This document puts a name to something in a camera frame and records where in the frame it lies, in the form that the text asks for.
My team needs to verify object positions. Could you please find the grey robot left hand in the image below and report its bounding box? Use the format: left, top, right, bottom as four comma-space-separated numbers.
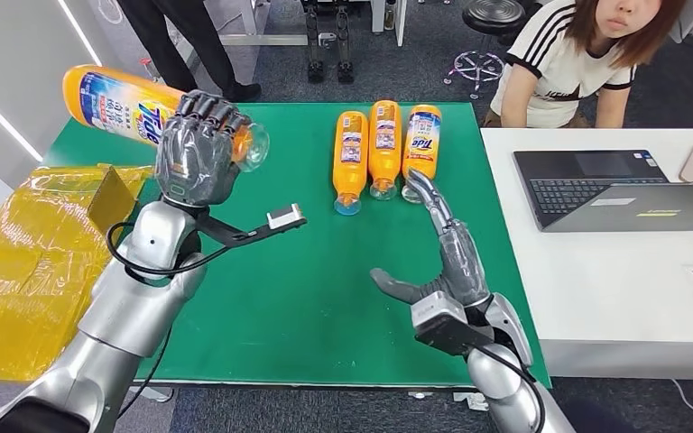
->
153, 89, 252, 208

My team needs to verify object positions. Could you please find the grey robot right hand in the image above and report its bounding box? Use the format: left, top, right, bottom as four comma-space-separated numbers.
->
369, 169, 494, 309

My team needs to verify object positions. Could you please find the orange detergent bottle clear cap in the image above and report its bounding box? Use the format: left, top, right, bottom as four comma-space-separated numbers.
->
62, 64, 271, 174
368, 100, 402, 201
401, 104, 443, 205

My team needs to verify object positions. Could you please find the orange detergent bottle blue cap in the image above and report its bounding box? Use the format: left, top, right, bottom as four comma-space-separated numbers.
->
331, 111, 370, 217

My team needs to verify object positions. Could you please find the standing person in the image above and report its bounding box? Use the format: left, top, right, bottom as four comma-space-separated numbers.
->
115, 0, 263, 104

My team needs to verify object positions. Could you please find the dark grey open laptop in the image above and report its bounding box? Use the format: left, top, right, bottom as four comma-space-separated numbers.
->
512, 149, 693, 235

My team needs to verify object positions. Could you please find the white desk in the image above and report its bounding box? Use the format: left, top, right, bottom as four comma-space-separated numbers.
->
479, 128, 693, 382

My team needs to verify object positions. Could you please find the green table mat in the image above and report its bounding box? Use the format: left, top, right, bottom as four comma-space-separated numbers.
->
42, 102, 554, 389

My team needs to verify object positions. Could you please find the black robot leg stand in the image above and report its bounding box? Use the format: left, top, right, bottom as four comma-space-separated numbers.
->
331, 0, 355, 86
300, 0, 326, 85

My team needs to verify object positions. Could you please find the cardboard box in yellow film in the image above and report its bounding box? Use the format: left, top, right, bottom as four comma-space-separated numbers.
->
0, 164, 155, 383

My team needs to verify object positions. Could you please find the seated person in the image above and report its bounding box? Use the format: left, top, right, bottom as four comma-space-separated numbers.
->
488, 0, 688, 130

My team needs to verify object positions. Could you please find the white cabinet panel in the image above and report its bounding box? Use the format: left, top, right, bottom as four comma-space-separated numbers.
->
370, 0, 409, 49

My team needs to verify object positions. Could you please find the black round stool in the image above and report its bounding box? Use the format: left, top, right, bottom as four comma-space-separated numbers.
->
441, 0, 527, 102

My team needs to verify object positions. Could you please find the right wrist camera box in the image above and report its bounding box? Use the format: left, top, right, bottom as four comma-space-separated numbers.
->
410, 291, 497, 358

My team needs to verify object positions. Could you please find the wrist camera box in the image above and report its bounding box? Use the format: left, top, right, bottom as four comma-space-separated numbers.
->
193, 203, 309, 249
410, 291, 497, 358

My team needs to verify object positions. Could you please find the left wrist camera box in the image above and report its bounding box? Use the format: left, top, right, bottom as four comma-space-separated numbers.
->
193, 203, 309, 249

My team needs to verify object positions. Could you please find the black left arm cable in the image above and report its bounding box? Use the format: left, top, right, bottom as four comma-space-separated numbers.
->
105, 221, 234, 419

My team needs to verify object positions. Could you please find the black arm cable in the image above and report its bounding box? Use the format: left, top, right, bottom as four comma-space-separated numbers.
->
472, 343, 548, 433
105, 221, 234, 419

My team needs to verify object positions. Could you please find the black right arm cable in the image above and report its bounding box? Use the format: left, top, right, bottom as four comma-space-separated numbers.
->
472, 343, 548, 433

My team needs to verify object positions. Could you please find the white metal table frame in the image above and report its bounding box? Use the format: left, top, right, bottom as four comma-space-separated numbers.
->
137, 0, 338, 85

